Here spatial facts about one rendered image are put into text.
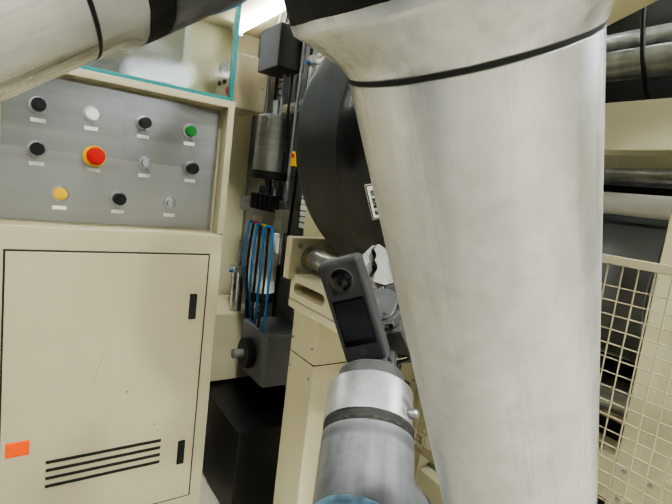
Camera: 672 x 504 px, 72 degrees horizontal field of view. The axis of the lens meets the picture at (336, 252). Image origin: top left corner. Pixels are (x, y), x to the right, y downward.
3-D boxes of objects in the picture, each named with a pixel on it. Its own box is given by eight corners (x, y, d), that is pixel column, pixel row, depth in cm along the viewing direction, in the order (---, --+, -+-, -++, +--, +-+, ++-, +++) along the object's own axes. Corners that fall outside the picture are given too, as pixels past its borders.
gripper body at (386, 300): (359, 331, 63) (352, 414, 54) (337, 288, 57) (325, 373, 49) (415, 323, 60) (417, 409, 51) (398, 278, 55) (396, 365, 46)
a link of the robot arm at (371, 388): (308, 410, 45) (406, 401, 42) (316, 367, 48) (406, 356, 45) (340, 452, 50) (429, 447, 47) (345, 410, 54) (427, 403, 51)
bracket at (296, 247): (282, 276, 108) (286, 235, 107) (408, 276, 130) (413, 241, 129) (288, 280, 105) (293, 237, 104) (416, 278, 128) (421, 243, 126)
